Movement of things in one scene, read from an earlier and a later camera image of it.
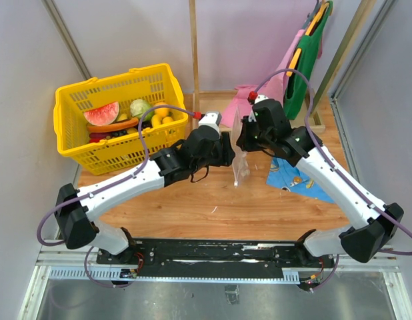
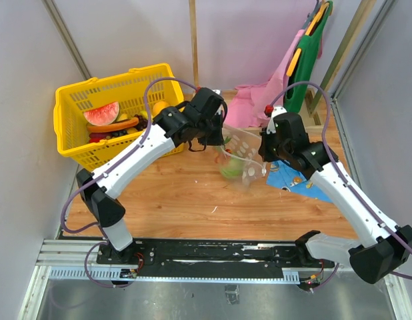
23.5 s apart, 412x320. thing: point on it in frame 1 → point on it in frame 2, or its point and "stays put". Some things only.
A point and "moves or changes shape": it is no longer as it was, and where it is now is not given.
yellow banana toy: x=123 y=117 stays put
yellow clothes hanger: x=294 y=62 stays put
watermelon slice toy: x=103 y=115 stays put
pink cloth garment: x=273 y=89 stays put
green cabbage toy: x=139 y=107 → x=232 y=168
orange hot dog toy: x=119 y=125 stays put
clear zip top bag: x=241 y=169 moves or changes shape
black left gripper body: x=221 y=155 → x=211 y=133
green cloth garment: x=298 y=85 stays put
